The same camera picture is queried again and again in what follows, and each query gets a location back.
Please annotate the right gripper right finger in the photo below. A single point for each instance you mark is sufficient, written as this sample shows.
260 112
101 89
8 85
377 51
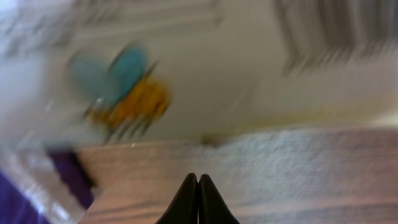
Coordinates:
211 207

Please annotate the red purple tissue pack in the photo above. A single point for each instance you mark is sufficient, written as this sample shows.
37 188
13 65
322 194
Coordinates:
43 187

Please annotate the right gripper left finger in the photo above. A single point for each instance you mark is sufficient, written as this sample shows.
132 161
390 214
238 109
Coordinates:
183 208

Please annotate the orange cream snack bag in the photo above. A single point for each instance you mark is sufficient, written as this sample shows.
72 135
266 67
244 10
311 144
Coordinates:
230 66

